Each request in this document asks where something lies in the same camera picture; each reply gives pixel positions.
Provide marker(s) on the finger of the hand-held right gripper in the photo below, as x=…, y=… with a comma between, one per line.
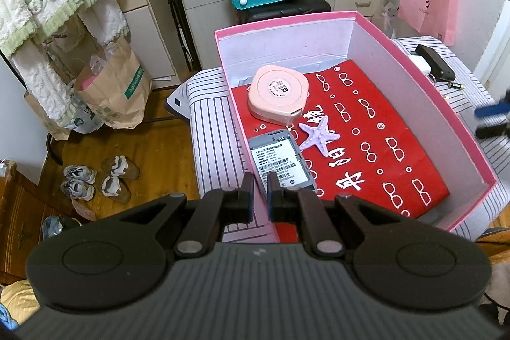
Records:
x=494, y=131
x=490, y=111

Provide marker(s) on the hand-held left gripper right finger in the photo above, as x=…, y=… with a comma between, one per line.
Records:
x=273, y=196

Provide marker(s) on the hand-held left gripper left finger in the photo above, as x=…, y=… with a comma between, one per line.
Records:
x=248, y=200

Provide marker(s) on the grey handheld device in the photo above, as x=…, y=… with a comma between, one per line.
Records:
x=279, y=160

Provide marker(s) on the black power bank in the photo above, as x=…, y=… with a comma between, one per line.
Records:
x=436, y=63

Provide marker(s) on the white charger plug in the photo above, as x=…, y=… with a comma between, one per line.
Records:
x=418, y=63

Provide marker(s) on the pink cardboard box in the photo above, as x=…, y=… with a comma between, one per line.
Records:
x=410, y=57

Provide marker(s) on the small battery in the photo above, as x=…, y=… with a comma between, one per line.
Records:
x=455, y=86

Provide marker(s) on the purple starfish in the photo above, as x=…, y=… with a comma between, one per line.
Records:
x=318, y=135

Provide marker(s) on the striped bed sheet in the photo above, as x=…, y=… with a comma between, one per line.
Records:
x=211, y=125

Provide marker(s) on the pink rounded square case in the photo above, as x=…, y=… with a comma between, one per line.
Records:
x=279, y=89

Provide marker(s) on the grey white flat object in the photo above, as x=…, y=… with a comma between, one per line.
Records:
x=176, y=101

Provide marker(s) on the grey white sneaker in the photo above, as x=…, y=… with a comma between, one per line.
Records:
x=77, y=190
x=79, y=173

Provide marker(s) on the large brown paper bag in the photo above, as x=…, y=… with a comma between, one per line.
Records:
x=115, y=89

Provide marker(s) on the green white plastic bag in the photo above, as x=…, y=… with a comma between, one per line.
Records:
x=81, y=119

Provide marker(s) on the black suitcase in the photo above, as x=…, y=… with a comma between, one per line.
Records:
x=295, y=7

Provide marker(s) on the grey crumpled bag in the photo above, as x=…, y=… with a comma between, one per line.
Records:
x=57, y=226

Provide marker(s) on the small brown paper bag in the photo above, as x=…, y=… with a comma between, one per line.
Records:
x=38, y=113

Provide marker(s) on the wooden nightstand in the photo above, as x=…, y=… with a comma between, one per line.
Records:
x=20, y=212

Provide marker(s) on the yellow blanket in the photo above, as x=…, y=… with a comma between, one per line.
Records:
x=16, y=298

